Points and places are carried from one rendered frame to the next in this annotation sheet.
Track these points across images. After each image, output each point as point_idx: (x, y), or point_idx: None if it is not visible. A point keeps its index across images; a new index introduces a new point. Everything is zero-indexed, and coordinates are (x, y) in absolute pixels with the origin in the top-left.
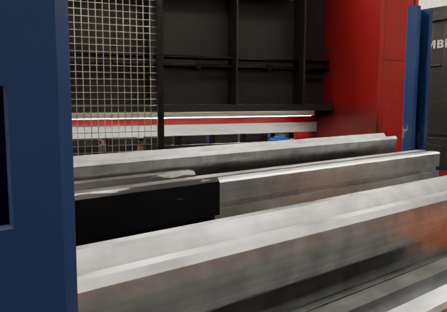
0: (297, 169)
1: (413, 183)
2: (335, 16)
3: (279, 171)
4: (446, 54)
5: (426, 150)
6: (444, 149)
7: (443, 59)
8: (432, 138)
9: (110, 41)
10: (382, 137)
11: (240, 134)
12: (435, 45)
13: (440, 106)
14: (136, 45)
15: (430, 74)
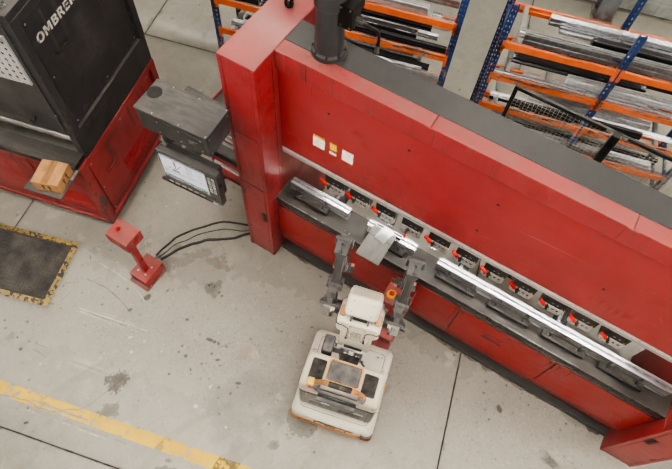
0: (567, 39)
1: (574, 22)
2: None
3: (571, 40)
4: (64, 25)
5: (98, 118)
6: (107, 101)
7: (65, 31)
8: (96, 104)
9: (532, 124)
10: (531, 33)
11: (344, 185)
12: (51, 25)
13: (85, 74)
14: (517, 118)
15: (64, 56)
